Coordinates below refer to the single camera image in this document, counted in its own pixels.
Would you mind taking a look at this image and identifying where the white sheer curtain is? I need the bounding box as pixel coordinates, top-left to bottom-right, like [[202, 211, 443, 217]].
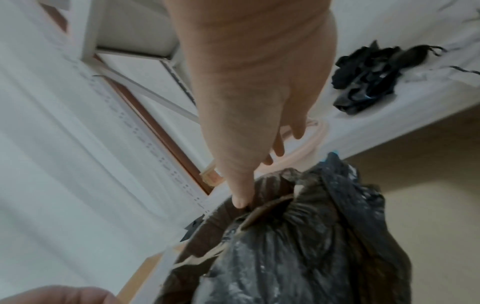
[[0, 0, 207, 304]]

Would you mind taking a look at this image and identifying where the glossy black trash bag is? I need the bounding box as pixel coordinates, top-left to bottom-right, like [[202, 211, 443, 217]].
[[332, 74, 399, 116]]

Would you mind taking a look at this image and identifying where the person's left hand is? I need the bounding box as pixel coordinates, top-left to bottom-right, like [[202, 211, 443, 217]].
[[7, 284, 123, 304]]

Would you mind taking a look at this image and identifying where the pink bin lid ring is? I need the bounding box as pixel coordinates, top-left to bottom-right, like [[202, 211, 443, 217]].
[[200, 117, 330, 187]]

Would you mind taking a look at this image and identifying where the white black grid cloth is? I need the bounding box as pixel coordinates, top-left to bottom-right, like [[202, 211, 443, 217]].
[[406, 0, 480, 83]]

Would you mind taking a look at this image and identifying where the person's right hand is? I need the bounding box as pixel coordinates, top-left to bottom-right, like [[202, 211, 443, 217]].
[[164, 0, 339, 209]]

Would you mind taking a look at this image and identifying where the black drawstring trash bag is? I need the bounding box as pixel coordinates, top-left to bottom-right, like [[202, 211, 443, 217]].
[[153, 149, 414, 304]]

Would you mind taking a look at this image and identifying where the open cardboard box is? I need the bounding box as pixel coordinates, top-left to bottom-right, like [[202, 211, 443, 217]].
[[116, 253, 166, 304]]

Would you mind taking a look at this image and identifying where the white metal shelf rack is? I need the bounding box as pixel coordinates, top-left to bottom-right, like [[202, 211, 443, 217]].
[[36, 0, 480, 216]]

